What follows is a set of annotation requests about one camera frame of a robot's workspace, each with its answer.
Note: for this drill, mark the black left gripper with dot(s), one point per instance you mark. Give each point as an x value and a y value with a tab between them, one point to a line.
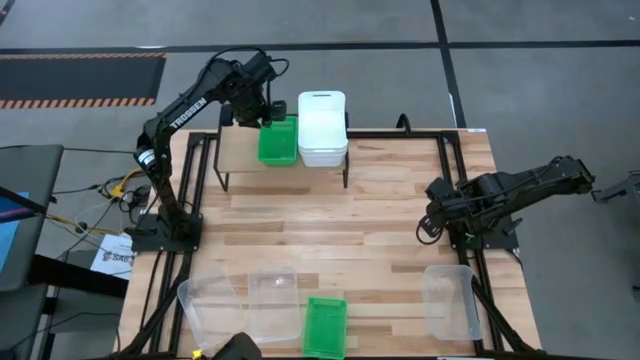
252	107

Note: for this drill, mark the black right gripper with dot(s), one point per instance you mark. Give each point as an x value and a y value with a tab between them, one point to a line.
442	215

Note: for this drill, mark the clear plastic basket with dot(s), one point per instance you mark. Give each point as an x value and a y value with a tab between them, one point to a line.
451	302
275	305
212	310

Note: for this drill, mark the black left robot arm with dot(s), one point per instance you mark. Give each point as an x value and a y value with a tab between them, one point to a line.
187	115

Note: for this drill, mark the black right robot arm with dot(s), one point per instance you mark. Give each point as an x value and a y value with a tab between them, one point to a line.
520	187

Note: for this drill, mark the wooden shelf with black legs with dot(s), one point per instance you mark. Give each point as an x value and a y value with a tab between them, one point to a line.
237	155

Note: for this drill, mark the small white label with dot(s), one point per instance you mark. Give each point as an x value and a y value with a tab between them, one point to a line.
477	130

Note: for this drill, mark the grey chair base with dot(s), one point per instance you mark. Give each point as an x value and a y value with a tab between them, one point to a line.
625	187

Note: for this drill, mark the black hazard-striped floor mat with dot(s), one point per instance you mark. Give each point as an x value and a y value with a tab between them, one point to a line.
75	80

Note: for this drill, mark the black rounded object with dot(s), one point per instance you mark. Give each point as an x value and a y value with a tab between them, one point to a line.
237	347

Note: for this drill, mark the white printed paper sheet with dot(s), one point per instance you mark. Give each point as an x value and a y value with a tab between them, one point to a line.
112	260

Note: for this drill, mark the grey cart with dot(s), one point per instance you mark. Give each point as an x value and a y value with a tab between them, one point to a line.
30	170

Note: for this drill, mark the small yellow object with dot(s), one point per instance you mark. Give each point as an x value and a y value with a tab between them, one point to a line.
196	354

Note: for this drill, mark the blue box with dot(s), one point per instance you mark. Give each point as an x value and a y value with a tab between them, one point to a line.
7	240

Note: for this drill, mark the black aluminium table frame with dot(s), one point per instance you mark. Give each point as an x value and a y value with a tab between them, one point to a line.
390	134

